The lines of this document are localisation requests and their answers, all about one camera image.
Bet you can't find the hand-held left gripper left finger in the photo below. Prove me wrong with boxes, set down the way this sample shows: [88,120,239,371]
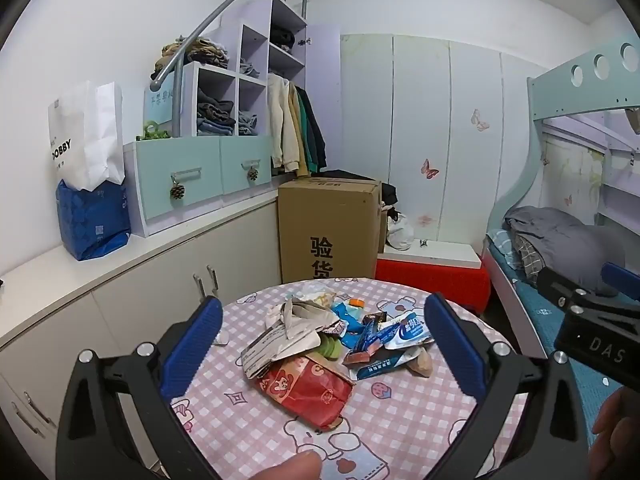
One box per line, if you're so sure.
[56,295,223,480]

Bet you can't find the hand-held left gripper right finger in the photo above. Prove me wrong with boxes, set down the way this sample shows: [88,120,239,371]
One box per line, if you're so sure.
[424,292,593,480]

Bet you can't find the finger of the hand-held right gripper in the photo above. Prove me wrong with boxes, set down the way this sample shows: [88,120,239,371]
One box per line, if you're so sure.
[601,262,640,306]
[537,266,603,312]

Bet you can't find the tan paper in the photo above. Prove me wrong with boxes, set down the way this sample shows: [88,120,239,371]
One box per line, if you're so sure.
[405,347,433,378]

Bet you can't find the large blue white wrapper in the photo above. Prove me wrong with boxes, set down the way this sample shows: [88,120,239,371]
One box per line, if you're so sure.
[375,312,436,350]

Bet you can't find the printed white paper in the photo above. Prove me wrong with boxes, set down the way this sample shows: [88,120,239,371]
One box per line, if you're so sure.
[240,320,321,378]

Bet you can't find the blue stick wrapper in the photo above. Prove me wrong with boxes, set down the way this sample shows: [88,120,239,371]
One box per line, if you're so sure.
[350,320,381,353]

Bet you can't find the beige paper wrapper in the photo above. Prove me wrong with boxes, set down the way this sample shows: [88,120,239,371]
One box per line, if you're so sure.
[265,297,341,341]

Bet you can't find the light blue wrapper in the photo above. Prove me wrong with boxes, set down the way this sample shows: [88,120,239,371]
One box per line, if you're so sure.
[332,302,366,333]

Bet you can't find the red snack bag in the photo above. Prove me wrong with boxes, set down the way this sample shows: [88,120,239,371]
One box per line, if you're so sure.
[256,355,356,431]

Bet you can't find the white tissue packet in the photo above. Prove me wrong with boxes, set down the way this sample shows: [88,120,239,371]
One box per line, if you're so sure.
[300,282,336,306]

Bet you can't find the person's right hand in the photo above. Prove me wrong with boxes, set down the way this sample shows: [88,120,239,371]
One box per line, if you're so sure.
[592,387,640,462]

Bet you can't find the person's left hand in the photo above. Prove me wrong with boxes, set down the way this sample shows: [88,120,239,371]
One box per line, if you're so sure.
[248,451,322,480]

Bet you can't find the blue bedsheet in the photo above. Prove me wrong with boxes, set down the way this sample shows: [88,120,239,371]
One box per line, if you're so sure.
[487,230,640,406]

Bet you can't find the grey quilt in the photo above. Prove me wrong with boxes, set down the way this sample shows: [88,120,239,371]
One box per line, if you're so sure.
[504,206,626,297]

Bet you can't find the plaid cloth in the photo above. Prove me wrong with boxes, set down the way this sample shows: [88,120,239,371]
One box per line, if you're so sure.
[515,234,546,276]

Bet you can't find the red storage bench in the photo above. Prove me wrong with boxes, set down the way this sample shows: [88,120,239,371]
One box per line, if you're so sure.
[375,240,492,313]

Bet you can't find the pink checked tablecloth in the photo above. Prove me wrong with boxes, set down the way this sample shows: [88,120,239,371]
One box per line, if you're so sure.
[170,277,531,480]

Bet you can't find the white low cabinet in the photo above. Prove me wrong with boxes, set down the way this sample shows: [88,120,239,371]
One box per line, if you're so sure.
[0,187,283,456]

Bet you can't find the white plastic bag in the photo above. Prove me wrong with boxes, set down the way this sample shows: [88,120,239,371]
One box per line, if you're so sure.
[386,212,415,252]

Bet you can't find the blue patterned bag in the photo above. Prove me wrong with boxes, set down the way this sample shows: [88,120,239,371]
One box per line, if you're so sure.
[56,179,132,262]

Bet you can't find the stair storage cabinet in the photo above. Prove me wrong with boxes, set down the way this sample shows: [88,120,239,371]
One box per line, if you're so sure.
[122,0,341,238]

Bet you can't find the large cardboard box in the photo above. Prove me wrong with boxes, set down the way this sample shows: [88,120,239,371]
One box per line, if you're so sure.
[277,176,383,285]

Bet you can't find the folded dark clothes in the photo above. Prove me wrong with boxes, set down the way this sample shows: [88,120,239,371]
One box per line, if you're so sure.
[196,87,236,136]

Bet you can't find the white paper bag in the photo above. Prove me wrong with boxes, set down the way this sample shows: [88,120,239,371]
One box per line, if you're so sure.
[48,80,126,192]

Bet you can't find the cream hanging hoodie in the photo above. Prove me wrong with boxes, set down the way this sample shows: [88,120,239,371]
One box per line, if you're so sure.
[267,74,303,175]

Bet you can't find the green hanging garment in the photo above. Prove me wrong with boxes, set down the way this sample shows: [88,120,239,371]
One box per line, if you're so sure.
[295,87,313,173]

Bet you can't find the white wardrobe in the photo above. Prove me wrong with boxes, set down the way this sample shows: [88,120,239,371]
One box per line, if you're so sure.
[340,34,543,243]

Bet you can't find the dark hanging jacket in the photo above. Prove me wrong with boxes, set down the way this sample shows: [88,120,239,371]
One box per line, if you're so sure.
[300,87,328,171]

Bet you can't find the pile of brown clothes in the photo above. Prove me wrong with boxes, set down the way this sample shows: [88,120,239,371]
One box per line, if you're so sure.
[152,35,231,78]

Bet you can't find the black clothes in cubby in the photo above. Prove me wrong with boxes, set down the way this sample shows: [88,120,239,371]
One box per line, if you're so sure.
[270,25,296,53]

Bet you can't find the grey metal handrail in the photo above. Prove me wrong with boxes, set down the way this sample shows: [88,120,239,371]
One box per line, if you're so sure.
[150,0,311,138]

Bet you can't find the bunk bed frame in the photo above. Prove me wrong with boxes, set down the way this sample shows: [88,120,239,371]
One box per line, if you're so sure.
[482,30,640,401]

